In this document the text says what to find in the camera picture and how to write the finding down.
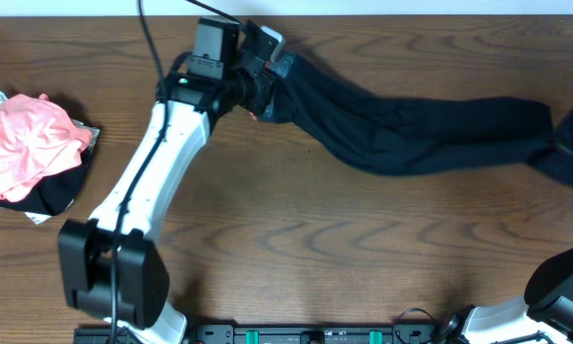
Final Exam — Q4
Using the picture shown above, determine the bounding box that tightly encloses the black leggings red waistband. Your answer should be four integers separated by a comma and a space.
257, 53, 558, 182

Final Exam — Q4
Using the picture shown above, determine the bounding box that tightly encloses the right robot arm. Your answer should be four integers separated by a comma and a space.
432, 109, 573, 343

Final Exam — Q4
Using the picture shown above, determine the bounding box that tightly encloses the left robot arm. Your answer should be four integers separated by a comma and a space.
57, 17, 285, 343

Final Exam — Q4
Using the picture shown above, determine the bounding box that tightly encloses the black folded garment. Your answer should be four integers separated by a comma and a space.
0, 120, 100, 217

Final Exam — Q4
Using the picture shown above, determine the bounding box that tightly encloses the pink crumpled garment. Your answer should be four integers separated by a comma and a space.
0, 94, 94, 203

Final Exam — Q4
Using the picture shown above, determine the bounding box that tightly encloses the left black cable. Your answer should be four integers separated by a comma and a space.
105, 0, 243, 344

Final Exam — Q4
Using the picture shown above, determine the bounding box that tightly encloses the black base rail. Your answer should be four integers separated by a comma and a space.
73, 324, 443, 344

